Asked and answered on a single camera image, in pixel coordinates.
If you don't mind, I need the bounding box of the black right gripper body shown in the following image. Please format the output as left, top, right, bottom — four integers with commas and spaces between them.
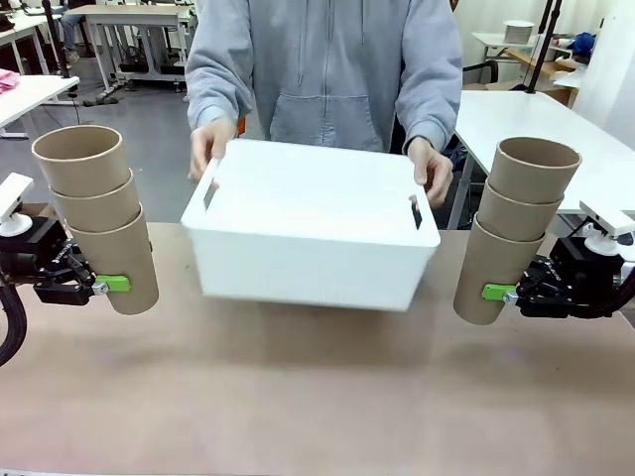
515, 236, 626, 318

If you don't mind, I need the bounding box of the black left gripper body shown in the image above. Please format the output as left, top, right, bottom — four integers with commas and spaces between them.
0, 215, 98, 306

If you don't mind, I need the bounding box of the tall beige cup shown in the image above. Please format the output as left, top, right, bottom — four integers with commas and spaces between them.
478, 180, 566, 243
63, 202, 160, 316
52, 168, 144, 233
32, 125, 133, 195
493, 137, 581, 205
452, 212, 547, 326

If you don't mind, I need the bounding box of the white plastic basket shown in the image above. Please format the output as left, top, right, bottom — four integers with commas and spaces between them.
181, 138, 442, 312

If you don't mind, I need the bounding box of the grey-sleeved left forearm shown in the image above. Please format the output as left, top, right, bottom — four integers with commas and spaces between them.
396, 54, 465, 150

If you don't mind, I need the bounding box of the grey-sleeved right forearm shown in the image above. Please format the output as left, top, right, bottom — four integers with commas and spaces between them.
186, 49, 257, 134

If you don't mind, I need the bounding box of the person's left hand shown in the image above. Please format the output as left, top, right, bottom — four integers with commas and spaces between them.
404, 136, 454, 207

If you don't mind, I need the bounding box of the person's right hand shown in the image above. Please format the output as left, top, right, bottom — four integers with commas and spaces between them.
190, 118, 238, 182

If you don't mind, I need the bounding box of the blue fabric under table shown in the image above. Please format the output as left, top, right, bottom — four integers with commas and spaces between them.
445, 146, 468, 178

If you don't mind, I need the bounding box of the white table with pink cloth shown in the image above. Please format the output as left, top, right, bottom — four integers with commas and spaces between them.
0, 73, 80, 141

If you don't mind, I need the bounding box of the large white side table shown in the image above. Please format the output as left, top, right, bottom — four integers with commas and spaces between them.
444, 90, 635, 230

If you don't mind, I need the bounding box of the black tripod pole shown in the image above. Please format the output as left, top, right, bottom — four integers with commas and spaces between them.
42, 0, 73, 80

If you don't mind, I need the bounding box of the white board panel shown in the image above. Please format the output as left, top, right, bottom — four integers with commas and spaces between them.
570, 0, 635, 150

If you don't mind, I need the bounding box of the seated person in jeans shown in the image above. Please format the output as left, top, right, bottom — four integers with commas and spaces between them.
58, 0, 84, 63

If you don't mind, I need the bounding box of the black office chair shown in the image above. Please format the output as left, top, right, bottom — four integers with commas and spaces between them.
460, 59, 500, 86

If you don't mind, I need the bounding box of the wooden board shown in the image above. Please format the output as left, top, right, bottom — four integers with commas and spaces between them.
505, 48, 576, 80

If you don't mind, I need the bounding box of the blue cloth bundle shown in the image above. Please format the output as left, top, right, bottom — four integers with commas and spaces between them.
566, 32, 596, 57

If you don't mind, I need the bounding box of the black tripod stand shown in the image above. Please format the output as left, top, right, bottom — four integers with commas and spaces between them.
523, 0, 565, 95

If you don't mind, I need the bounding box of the small white back table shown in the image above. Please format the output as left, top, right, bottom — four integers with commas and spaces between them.
470, 32, 576, 63

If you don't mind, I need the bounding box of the grey cylinder with white lid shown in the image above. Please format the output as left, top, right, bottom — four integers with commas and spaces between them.
503, 19, 536, 45

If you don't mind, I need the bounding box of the person in grey hoodie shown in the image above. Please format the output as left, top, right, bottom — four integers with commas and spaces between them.
186, 0, 465, 155

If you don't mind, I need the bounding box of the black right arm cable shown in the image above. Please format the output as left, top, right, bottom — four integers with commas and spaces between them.
608, 270, 635, 319

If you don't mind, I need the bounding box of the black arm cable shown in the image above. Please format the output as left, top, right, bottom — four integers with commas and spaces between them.
0, 285, 28, 368
608, 270, 635, 319

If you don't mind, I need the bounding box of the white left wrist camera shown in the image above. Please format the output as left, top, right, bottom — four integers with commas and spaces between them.
0, 173, 35, 237

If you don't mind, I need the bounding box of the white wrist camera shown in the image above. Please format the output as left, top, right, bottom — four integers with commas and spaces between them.
0, 173, 35, 237
578, 199, 635, 255

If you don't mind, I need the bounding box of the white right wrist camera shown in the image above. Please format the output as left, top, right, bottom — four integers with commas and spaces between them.
578, 199, 635, 255

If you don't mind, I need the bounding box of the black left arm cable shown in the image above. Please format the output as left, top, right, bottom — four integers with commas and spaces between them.
0, 285, 28, 368

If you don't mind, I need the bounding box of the grey-top white-frame desk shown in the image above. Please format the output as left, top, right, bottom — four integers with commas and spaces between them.
67, 4, 195, 104

